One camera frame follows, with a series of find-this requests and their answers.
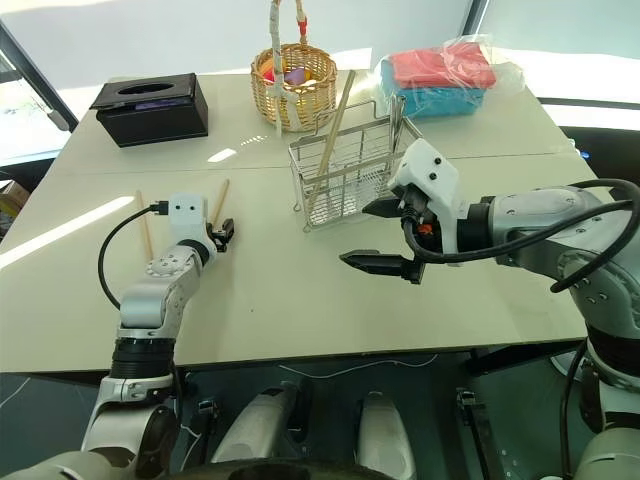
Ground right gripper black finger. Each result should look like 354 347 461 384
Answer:
338 249 427 287
360 195 404 220

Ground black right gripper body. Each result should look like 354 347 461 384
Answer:
391 183 446 262

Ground wooden chopstick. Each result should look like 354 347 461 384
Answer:
304 69 358 209
209 179 232 224
135 189 154 262

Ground blue folded cloth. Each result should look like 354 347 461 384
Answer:
380 58 487 120

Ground black tissue box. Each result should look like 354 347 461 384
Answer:
89 72 210 149

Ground red folded cloth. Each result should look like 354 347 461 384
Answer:
389 42 498 92

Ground white robot right leg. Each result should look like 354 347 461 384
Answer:
353 390 417 480

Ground white robot leg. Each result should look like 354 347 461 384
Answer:
353 390 417 480
209 381 302 464

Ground clear plastic bag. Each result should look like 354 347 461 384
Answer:
372 32 526 121

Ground white robot left leg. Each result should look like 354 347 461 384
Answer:
209 381 302 464

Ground dark furniture piece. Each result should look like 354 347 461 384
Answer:
556 124 640 187

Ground cardboard box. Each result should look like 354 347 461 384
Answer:
0 179 33 219

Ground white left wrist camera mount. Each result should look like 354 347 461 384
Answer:
167 192 220 264

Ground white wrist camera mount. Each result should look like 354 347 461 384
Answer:
167 192 220 264
387 139 470 255

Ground silver wire basket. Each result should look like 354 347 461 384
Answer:
287 97 427 235

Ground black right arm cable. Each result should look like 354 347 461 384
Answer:
399 178 640 294

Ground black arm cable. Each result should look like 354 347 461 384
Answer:
97 199 171 310
399 178 640 294

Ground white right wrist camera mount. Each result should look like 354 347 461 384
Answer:
387 139 470 255

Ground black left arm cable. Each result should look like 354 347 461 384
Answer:
97 199 171 310

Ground thin white string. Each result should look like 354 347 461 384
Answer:
277 353 440 380

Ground wicker basket with handle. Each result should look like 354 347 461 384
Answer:
249 0 339 135

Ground black right shoulder cable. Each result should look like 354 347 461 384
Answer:
558 343 590 479

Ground dark window frame post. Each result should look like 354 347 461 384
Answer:
0 19 80 134

